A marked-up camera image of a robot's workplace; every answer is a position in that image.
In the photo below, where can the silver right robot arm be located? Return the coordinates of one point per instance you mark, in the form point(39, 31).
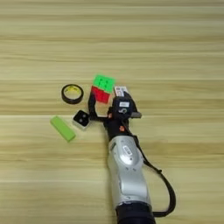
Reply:
point(128, 172)

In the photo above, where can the green rectangular block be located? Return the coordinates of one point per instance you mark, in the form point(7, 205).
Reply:
point(62, 128)

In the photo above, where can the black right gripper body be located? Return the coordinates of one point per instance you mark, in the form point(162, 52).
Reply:
point(118, 127)

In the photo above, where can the small black and white box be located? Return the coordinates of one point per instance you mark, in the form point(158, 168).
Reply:
point(81, 119)

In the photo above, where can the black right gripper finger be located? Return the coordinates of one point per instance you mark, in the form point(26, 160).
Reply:
point(134, 103)
point(92, 106)

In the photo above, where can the black tape roll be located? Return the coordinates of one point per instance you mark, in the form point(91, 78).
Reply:
point(64, 97)

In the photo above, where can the red and white flat box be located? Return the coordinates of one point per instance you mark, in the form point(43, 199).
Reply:
point(119, 90)

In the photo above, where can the colourful puzzle cube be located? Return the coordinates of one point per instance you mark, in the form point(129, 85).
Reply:
point(102, 86)

